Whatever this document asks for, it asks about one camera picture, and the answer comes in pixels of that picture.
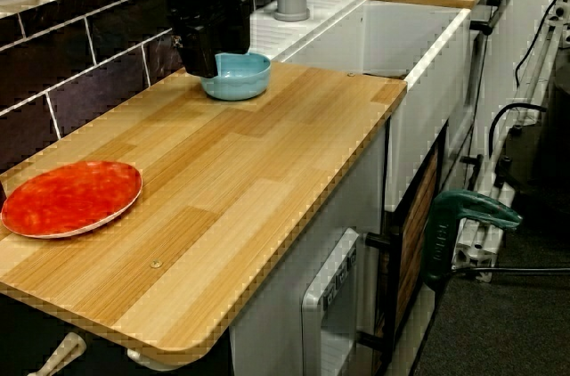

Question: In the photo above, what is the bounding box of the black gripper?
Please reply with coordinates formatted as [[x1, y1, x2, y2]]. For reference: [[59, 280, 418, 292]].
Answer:
[[165, 0, 253, 79]]

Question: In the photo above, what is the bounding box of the light blue bowl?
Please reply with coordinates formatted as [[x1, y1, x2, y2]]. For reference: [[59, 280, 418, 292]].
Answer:
[[199, 51, 272, 101]]

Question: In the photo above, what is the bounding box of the dark tile backsplash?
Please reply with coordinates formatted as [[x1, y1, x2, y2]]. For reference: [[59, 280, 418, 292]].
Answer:
[[0, 0, 188, 172]]

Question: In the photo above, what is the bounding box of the red plate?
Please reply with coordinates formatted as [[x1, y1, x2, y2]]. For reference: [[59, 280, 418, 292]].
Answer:
[[1, 160, 143, 240]]

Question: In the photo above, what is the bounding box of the white toy sink unit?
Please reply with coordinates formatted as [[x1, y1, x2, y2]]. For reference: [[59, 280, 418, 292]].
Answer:
[[240, 0, 473, 213]]

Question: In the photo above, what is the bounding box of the white oven door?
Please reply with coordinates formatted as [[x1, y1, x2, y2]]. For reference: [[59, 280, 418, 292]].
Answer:
[[447, 0, 499, 181]]

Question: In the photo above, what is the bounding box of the wooden slat crate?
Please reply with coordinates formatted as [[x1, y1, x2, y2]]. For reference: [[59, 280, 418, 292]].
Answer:
[[394, 155, 441, 335]]

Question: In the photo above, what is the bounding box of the white toy kitchen cabinet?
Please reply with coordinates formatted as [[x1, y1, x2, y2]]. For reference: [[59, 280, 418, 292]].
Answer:
[[229, 126, 387, 376]]

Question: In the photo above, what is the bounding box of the white toy dishwasher door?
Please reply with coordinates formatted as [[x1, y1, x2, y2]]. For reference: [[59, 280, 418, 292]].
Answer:
[[300, 227, 361, 376]]

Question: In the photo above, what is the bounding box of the green clamp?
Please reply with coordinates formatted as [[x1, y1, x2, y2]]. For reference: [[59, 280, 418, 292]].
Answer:
[[421, 191, 523, 290]]

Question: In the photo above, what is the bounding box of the white metal stand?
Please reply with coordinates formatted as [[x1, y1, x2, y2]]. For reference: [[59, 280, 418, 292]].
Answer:
[[487, 5, 570, 217]]

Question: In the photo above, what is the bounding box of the black oven handle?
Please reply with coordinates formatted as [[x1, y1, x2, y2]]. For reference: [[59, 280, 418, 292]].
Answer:
[[468, 0, 511, 37]]

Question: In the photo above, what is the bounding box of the thick black cable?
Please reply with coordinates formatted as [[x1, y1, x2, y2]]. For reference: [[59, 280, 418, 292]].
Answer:
[[488, 102, 548, 163]]

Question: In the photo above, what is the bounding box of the thin black cable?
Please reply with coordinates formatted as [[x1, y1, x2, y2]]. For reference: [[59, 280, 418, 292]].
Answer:
[[515, 0, 570, 87]]

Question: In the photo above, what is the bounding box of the black metal rack frame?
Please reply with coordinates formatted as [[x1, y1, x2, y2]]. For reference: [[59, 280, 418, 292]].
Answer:
[[357, 124, 449, 376]]

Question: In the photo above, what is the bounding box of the white bracket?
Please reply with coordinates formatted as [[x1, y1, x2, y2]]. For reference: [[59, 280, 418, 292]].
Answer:
[[126, 347, 188, 372]]

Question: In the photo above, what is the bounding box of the silver aluminium frame rail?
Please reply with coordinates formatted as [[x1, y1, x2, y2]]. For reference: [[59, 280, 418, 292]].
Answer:
[[452, 215, 507, 283]]

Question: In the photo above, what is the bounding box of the cream clamp handle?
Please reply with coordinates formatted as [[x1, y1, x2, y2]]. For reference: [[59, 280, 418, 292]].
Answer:
[[27, 331, 86, 376]]

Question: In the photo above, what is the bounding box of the straight black cable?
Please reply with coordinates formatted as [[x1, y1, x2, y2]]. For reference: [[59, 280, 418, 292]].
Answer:
[[453, 265, 570, 278]]

